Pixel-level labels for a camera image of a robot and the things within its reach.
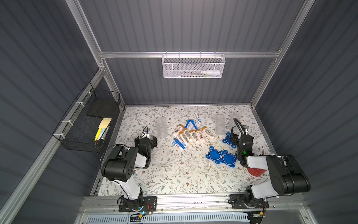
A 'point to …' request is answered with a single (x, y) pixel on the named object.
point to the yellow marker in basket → (98, 134)
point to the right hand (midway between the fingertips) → (243, 133)
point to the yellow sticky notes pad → (105, 122)
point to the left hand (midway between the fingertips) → (146, 136)
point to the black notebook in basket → (103, 108)
